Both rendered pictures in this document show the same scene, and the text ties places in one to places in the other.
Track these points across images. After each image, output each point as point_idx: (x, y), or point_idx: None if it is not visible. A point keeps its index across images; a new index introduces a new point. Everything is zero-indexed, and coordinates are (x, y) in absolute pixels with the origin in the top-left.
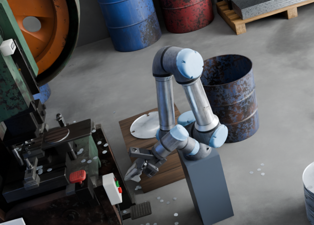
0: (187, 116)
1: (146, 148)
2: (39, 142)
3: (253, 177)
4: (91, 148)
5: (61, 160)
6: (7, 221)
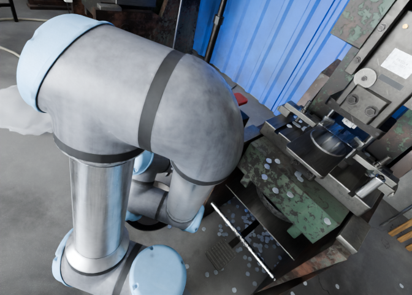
0: (158, 267)
1: None
2: (333, 132)
3: None
4: (301, 203)
5: (291, 137)
6: None
